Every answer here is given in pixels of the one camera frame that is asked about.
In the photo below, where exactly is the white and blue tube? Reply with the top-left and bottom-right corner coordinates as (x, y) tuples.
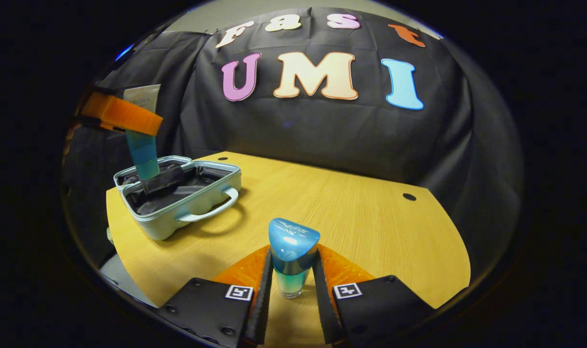
(123, 84), (162, 180)

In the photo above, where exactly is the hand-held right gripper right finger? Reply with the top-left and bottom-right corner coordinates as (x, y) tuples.
(312, 243), (437, 347)

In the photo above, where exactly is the light blue suitcase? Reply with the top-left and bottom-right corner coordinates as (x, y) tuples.
(112, 155), (243, 241)

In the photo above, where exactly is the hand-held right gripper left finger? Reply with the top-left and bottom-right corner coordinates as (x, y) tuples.
(155, 244), (274, 348)

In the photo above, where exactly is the blue skin care bottle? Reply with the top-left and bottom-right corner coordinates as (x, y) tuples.
(268, 217), (321, 300)

